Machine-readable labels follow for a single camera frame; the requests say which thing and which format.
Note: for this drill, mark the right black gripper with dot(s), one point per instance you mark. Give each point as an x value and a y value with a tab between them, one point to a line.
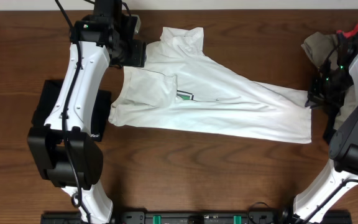
315	95

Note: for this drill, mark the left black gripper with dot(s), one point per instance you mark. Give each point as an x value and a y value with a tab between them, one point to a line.
138	53

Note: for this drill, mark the white t-shirt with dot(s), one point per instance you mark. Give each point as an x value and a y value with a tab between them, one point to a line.
180	88

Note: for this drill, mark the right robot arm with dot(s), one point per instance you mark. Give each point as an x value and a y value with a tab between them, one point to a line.
340	174

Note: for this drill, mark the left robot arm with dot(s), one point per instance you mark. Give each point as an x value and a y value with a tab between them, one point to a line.
60	139

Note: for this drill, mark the dark navy garment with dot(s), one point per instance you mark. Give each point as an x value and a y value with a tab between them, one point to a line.
342	55

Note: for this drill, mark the red garment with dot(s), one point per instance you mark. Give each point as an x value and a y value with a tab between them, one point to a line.
351	31

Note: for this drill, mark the folded black polo shirt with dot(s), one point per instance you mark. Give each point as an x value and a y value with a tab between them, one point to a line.
49	96

